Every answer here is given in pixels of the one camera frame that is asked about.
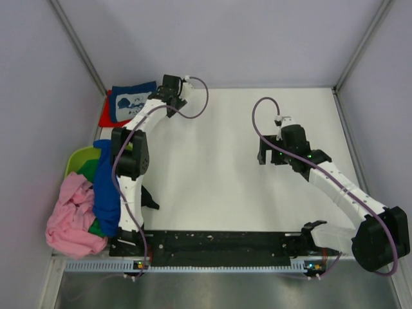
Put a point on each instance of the green plastic basket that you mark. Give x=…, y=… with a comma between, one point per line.
x=79, y=158

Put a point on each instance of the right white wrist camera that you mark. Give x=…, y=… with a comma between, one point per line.
x=283, y=121

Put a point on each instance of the bright blue t shirt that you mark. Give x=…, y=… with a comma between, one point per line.
x=107, y=199

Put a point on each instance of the left aluminium frame post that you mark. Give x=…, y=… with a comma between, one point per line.
x=77, y=45

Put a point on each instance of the aluminium frame post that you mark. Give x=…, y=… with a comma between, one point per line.
x=379, y=17
x=77, y=45

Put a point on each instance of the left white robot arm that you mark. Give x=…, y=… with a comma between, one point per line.
x=130, y=151

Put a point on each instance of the green t shirt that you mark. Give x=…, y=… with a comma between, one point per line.
x=88, y=170

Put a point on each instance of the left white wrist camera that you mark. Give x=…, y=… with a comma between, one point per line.
x=186, y=87

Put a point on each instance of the pink t shirt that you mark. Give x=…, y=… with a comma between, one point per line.
x=67, y=229

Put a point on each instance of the folded red t shirt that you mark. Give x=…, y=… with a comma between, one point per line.
x=105, y=119

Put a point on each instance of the navy blue t shirt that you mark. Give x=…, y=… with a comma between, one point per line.
x=126, y=101

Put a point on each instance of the grey slotted cable duct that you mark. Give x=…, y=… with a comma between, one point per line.
x=130, y=266

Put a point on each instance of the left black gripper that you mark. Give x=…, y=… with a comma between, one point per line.
x=179, y=101

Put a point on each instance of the black t shirt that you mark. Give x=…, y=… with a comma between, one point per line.
x=147, y=199

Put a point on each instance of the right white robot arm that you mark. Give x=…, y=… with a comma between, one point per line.
x=379, y=235

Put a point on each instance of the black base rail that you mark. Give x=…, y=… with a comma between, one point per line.
x=185, y=248

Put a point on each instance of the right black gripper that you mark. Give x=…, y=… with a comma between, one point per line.
x=264, y=146

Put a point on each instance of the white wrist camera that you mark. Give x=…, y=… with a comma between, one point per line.
x=283, y=121
x=186, y=87

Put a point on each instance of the right aluminium frame post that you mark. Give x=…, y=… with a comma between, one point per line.
x=379, y=17

